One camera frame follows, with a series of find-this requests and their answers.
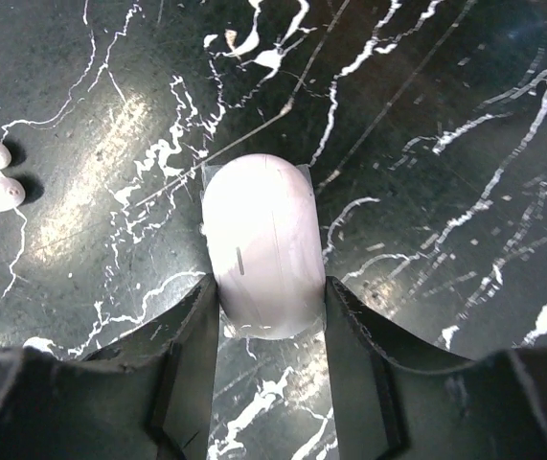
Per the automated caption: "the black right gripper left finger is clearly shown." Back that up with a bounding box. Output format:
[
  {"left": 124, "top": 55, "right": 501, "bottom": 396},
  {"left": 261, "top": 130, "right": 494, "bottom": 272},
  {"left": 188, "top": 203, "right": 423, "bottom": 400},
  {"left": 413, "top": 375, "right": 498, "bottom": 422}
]
[{"left": 0, "top": 275, "right": 219, "bottom": 459}]

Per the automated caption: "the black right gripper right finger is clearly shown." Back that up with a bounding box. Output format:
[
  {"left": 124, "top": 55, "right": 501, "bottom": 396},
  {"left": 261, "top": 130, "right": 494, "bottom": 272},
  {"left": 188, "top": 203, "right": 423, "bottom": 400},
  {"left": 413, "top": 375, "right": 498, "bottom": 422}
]
[{"left": 325, "top": 277, "right": 547, "bottom": 459}]

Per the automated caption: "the white oval charging case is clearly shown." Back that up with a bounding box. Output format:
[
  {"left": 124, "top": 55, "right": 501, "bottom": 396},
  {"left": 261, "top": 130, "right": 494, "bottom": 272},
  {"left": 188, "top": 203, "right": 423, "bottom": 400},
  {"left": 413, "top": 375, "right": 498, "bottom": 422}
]
[{"left": 202, "top": 153, "right": 325, "bottom": 340}]

